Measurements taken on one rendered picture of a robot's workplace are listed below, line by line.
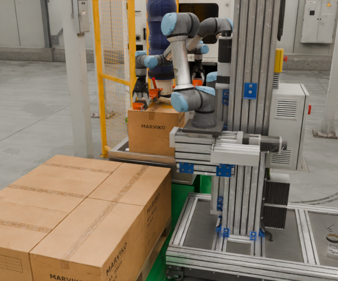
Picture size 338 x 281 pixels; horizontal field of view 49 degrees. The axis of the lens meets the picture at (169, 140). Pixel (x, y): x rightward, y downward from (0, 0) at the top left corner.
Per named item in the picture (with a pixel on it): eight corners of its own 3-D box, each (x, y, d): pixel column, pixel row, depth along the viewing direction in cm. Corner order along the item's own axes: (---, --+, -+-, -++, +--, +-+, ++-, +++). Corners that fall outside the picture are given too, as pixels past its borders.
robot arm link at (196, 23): (204, 8, 209) (167, 54, 250) (188, 8, 204) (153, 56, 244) (211, 25, 207) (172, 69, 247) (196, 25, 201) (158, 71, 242)
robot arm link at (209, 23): (202, 29, 260) (182, 58, 306) (216, 29, 263) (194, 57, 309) (199, 14, 262) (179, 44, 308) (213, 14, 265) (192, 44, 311)
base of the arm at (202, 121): (217, 122, 227) (218, 106, 224) (215, 129, 213) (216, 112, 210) (193, 120, 230) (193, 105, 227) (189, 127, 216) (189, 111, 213)
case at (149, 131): (148, 134, 357) (148, 93, 343) (189, 137, 349) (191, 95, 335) (129, 157, 302) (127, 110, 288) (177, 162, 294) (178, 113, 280)
